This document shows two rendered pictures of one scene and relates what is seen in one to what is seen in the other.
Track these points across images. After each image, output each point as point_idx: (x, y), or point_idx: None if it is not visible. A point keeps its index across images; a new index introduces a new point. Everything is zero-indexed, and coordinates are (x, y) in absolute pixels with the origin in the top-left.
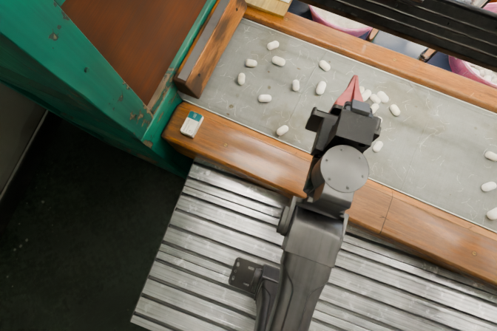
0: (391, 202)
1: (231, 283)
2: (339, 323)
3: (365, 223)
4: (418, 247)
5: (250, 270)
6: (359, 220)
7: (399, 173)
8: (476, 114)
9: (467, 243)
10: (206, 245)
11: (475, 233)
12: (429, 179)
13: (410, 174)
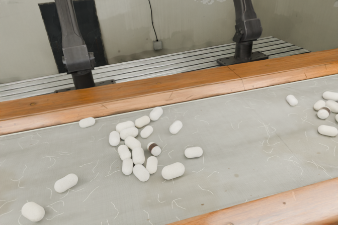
0: (238, 76)
1: (257, 51)
2: (195, 66)
3: (239, 64)
4: (196, 70)
5: (256, 56)
6: (244, 63)
7: (251, 100)
8: (253, 194)
9: (167, 84)
10: (285, 54)
11: (166, 91)
12: (227, 109)
13: (244, 103)
